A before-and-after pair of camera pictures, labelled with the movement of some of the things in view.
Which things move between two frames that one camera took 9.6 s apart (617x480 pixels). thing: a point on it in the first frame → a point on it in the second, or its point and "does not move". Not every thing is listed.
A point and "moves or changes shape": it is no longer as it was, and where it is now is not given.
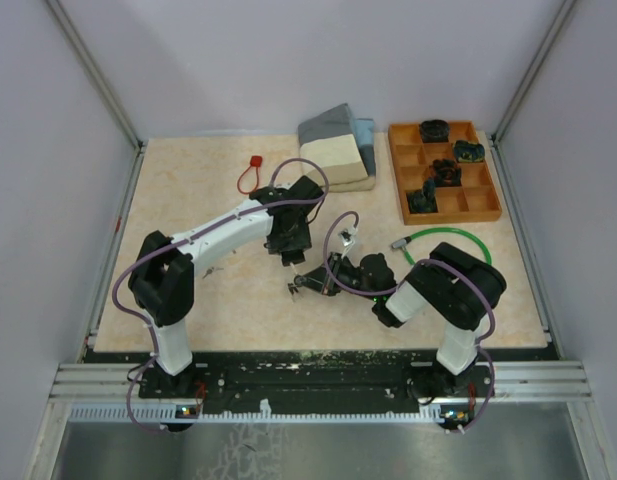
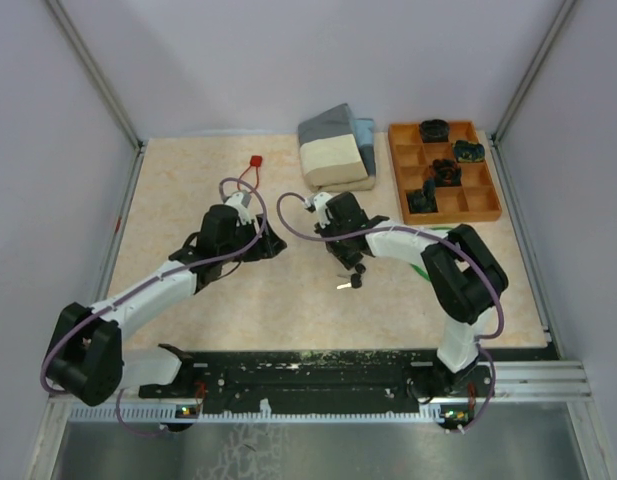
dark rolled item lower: x=424 y=200 does not move
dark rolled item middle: x=447 y=173 does not move
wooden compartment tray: x=441 y=172 does not move
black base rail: x=321 y=382 does not move
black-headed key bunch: x=297 y=283 moves or changes shape
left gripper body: x=298 y=238 → x=244 y=234
